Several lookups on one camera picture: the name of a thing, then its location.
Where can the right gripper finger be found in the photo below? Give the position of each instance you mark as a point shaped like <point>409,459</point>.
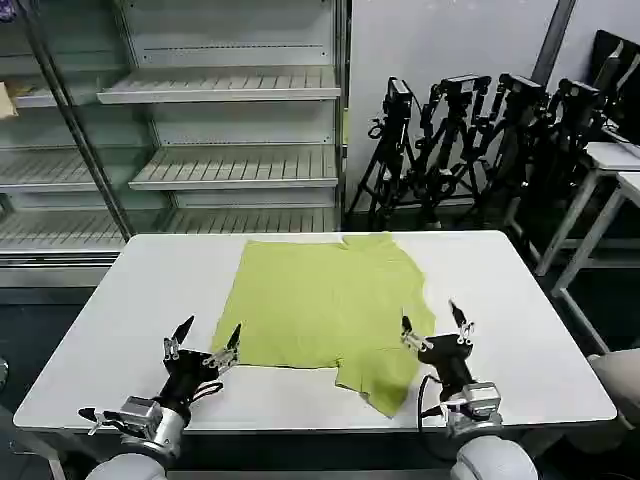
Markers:
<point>462,327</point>
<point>412,337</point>

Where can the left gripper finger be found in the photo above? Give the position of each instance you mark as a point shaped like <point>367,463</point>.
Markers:
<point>227,352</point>
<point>179,335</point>

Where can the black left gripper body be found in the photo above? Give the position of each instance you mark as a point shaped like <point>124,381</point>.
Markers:
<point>187,372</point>

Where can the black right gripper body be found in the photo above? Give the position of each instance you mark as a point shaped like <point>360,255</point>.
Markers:
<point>447,360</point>

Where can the yellow-green shirt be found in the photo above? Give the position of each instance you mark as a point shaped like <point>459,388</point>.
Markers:
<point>320,305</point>

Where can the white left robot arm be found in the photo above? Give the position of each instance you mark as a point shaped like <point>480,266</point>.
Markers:
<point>135,467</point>

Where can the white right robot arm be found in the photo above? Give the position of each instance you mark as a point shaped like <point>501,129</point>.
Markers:
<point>492,460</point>

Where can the glass door shelf cabinet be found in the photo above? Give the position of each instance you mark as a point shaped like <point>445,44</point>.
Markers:
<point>55,165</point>

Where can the white desk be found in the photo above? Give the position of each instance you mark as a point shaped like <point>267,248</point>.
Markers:
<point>607,152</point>
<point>632,182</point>

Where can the white open shelf rack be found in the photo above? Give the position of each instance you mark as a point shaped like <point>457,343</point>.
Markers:
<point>240,90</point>

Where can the grey metal pole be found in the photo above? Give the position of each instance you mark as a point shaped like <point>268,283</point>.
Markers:
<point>552,35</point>

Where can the black monitor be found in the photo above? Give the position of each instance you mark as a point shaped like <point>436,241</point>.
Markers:
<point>622,65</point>

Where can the black tripod with camera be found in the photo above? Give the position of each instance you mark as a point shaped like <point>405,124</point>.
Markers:
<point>395,140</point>
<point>570,125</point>
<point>452,135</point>
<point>515,130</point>

